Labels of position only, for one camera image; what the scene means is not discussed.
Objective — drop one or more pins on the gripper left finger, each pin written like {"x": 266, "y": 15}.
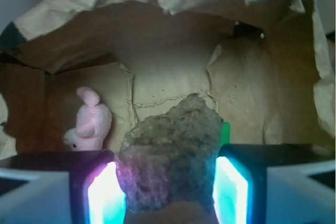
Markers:
{"x": 61, "y": 187}

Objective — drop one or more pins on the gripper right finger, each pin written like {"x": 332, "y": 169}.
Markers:
{"x": 281, "y": 183}

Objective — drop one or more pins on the dark grey rock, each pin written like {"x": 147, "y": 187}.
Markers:
{"x": 171, "y": 157}

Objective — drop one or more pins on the green rectangular box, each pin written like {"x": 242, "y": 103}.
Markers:
{"x": 225, "y": 134}

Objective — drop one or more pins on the pink plush bunny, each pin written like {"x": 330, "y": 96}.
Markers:
{"x": 93, "y": 123}

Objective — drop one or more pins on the brown paper bag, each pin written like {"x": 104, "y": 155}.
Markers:
{"x": 262, "y": 65}

